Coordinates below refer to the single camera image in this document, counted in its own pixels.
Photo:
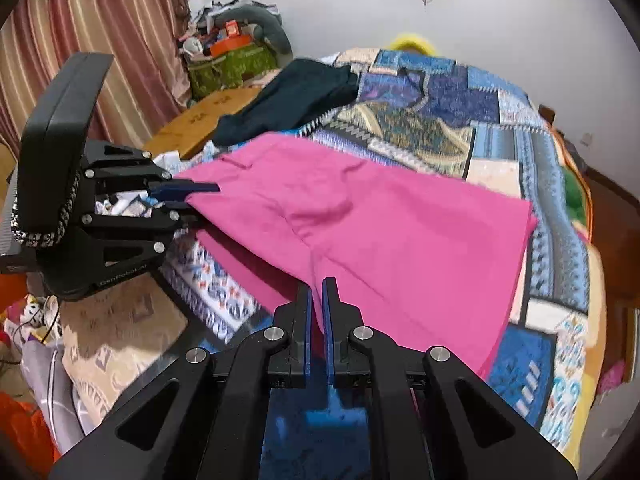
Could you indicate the pink cloth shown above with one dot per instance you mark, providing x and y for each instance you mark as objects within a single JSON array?
[{"x": 612, "y": 377}]

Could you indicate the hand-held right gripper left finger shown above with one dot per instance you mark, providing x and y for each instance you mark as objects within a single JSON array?
[{"x": 302, "y": 320}]

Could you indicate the wooden bed frame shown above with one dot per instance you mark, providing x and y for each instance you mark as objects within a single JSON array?
[{"x": 615, "y": 240}]

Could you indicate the pink pants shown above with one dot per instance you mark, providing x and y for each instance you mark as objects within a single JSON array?
[{"x": 375, "y": 240}]

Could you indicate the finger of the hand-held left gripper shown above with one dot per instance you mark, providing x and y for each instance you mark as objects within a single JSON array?
[
  {"x": 170, "y": 217},
  {"x": 180, "y": 189}
]

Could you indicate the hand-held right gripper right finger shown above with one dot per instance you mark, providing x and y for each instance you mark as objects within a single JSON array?
[{"x": 328, "y": 320}]

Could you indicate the patchwork printed blanket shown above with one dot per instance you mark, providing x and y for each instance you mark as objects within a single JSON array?
[{"x": 425, "y": 125}]

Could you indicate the green patterned bag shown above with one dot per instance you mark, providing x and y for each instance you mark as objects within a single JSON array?
[{"x": 225, "y": 71}]

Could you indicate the orange box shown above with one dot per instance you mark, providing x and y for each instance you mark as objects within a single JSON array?
[{"x": 230, "y": 47}]

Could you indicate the orange cloth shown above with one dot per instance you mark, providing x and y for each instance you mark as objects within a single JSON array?
[{"x": 25, "y": 435}]

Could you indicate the beige patterned pillow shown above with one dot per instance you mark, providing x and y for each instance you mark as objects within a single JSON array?
[{"x": 115, "y": 330}]

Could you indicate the striped pink curtain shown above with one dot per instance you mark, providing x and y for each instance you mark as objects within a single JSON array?
[{"x": 100, "y": 20}]

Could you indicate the dark green garment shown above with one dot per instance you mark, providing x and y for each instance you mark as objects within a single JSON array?
[{"x": 285, "y": 100}]

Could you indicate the grey cloth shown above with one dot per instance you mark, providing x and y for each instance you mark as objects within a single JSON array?
[{"x": 50, "y": 390}]

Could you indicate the yellow round object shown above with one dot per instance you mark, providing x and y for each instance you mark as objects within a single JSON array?
[{"x": 412, "y": 42}]

